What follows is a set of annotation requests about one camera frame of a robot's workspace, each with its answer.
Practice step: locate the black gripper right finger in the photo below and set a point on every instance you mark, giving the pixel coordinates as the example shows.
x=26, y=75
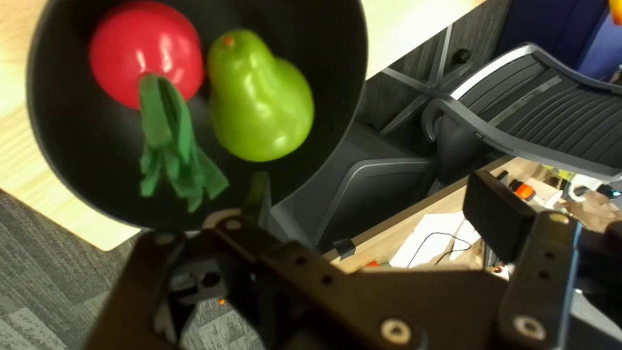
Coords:
x=537, y=273

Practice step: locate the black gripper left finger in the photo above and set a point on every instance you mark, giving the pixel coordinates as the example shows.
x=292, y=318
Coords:
x=304, y=279

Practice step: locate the green toy pear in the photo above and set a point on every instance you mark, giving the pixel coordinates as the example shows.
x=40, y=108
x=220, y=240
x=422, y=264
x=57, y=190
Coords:
x=259, y=104

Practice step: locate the red radish with green leaves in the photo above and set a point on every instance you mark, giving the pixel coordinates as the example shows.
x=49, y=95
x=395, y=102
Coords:
x=143, y=46

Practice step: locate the wooden side desk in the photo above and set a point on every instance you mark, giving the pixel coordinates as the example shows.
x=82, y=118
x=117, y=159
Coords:
x=389, y=240

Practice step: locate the white paper sheet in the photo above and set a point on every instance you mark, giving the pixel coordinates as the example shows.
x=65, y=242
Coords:
x=448, y=225

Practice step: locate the black mesh office chair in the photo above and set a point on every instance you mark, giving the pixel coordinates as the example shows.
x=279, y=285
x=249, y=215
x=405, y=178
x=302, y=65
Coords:
x=531, y=98

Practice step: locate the dark blue fabric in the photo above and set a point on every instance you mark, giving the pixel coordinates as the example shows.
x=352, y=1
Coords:
x=557, y=32

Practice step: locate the black plastic bowl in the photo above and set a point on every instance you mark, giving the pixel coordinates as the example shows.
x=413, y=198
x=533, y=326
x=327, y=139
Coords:
x=78, y=163

